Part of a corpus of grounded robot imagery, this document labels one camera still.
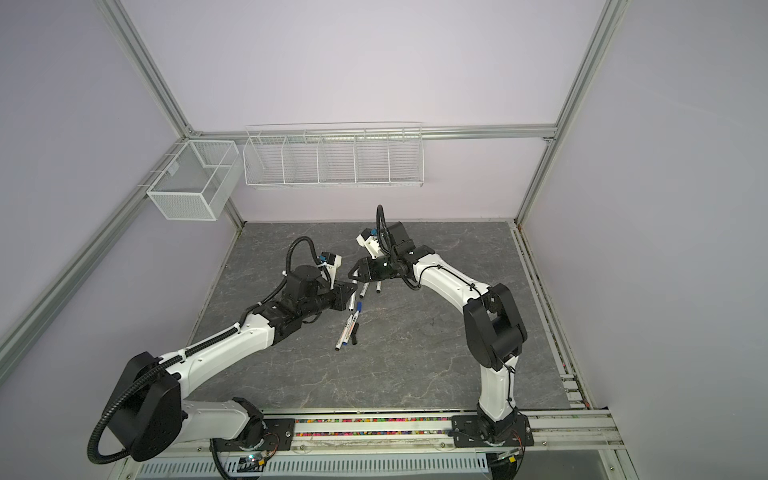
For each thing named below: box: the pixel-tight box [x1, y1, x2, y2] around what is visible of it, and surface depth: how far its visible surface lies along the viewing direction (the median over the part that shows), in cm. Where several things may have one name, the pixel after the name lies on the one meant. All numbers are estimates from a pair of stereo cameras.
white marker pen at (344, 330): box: [335, 314, 354, 351], surface depth 93 cm
